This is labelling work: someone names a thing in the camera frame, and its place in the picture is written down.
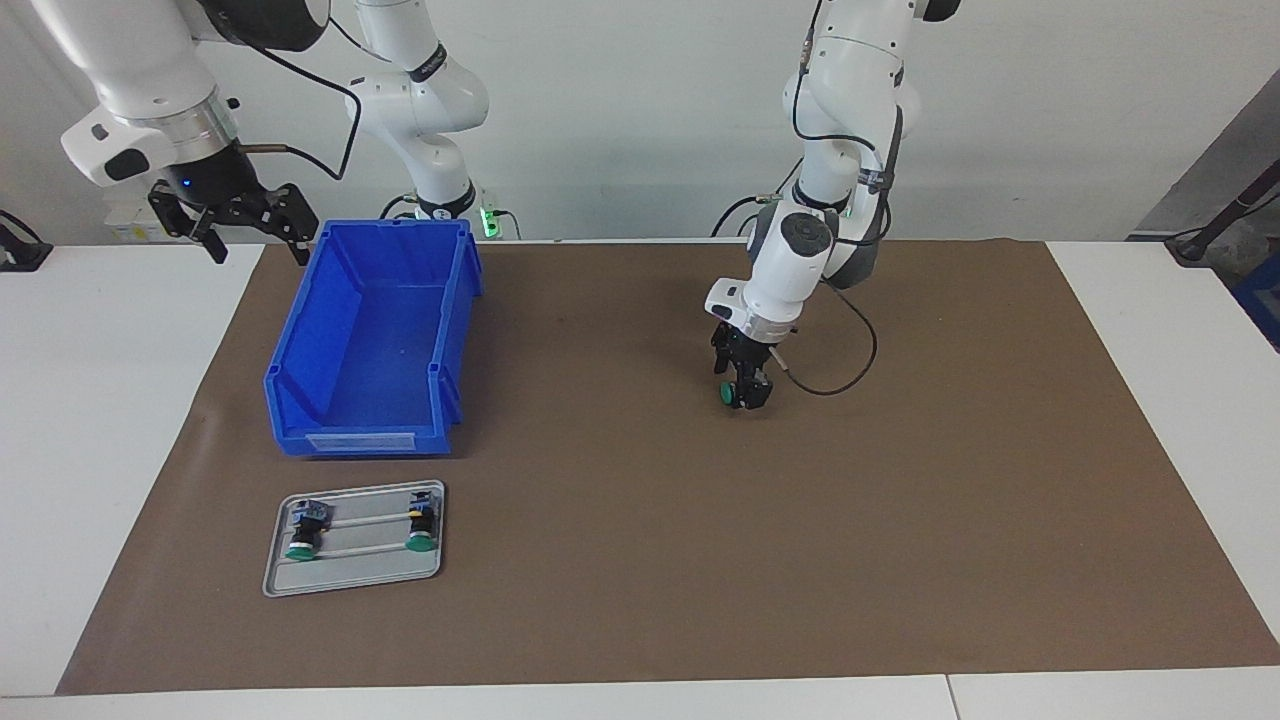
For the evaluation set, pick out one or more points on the grey metal tray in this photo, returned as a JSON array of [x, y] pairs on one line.
[[350, 575]]

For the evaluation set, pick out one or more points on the black pole stand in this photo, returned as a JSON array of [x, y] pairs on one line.
[[1190, 245]]

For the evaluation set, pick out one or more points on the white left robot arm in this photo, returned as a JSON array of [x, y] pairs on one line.
[[790, 270]]

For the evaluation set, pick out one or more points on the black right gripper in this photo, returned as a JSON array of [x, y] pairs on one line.
[[212, 180]]

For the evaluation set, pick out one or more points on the blue crate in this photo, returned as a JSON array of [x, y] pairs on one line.
[[1265, 305]]

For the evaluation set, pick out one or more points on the brown table mat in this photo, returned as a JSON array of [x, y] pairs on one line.
[[750, 520]]

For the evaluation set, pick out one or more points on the white box yellow labels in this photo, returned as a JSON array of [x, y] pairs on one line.
[[125, 230]]

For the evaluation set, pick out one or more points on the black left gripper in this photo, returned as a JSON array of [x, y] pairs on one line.
[[745, 350]]

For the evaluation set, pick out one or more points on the green push button yellow band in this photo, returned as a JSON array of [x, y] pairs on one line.
[[423, 522]]

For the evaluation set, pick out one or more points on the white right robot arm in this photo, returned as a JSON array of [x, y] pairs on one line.
[[130, 60]]

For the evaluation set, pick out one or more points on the green push button switch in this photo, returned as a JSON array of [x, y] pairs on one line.
[[727, 394], [305, 530]]

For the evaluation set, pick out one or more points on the blue plastic storage bin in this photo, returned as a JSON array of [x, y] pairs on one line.
[[370, 350]]

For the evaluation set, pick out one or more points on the black clamp device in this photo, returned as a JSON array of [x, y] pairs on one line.
[[18, 258]]

